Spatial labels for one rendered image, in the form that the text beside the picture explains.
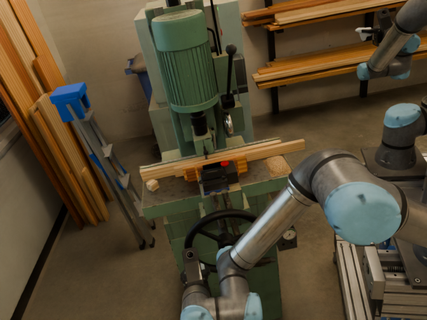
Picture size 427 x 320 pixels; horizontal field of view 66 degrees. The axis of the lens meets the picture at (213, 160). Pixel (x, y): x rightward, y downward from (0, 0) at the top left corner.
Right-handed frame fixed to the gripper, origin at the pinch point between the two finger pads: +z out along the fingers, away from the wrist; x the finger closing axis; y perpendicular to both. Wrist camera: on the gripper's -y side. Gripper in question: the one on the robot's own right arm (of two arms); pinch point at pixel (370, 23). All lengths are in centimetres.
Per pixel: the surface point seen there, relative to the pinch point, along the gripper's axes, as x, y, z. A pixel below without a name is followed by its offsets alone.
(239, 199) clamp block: -84, 21, -76
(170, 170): -108, 16, -51
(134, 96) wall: -171, 52, 175
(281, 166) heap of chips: -65, 23, -61
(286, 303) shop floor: -79, 114, -58
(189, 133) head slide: -97, 7, -42
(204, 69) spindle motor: -82, -21, -57
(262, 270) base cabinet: -85, 73, -66
